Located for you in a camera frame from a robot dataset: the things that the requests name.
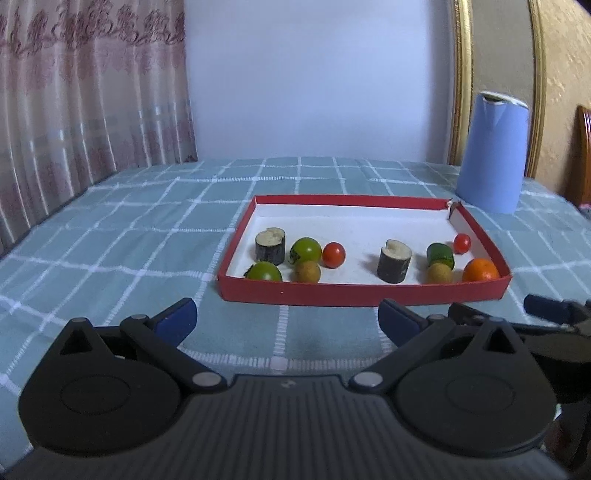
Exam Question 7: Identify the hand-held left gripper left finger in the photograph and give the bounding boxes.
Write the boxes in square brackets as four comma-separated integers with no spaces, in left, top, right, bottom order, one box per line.
[44,298,227,395]

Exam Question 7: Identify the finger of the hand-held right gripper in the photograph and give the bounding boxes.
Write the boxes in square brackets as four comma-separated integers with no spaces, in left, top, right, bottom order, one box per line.
[448,302,495,326]
[524,294,591,325]

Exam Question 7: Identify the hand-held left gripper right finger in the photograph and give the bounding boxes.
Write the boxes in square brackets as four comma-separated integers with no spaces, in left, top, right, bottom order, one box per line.
[349,298,532,395]

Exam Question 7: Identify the red cardboard box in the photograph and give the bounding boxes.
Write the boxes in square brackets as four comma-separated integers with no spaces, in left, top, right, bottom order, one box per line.
[217,194,513,308]

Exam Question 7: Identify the cucumber chunk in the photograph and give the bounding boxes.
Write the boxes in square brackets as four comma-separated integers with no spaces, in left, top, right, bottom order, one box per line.
[377,239,413,284]
[255,226,286,266]

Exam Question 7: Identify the green cucumber piece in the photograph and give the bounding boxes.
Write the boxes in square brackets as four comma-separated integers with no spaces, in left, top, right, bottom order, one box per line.
[426,243,455,270]

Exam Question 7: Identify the tan round fruit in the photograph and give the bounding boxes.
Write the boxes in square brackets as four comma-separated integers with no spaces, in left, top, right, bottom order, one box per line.
[426,263,454,284]
[294,260,321,284]

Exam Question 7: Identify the green tomato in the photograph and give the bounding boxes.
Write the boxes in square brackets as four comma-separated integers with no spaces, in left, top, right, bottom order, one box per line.
[245,261,283,282]
[289,237,323,266]

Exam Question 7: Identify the orange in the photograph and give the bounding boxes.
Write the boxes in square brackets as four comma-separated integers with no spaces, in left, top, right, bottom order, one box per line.
[462,258,501,282]

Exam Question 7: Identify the teal checked cloth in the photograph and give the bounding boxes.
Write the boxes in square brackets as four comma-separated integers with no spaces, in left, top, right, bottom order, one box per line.
[0,158,591,462]

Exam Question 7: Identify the blue electric kettle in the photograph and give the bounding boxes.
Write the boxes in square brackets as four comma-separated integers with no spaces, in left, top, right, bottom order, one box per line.
[455,91,530,215]

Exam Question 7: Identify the pink patterned curtain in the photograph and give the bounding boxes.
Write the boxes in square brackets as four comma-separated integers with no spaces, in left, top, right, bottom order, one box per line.
[0,0,198,257]

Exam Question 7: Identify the gold wall frame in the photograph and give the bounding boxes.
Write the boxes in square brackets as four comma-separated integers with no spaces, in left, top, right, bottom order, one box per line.
[447,0,548,178]

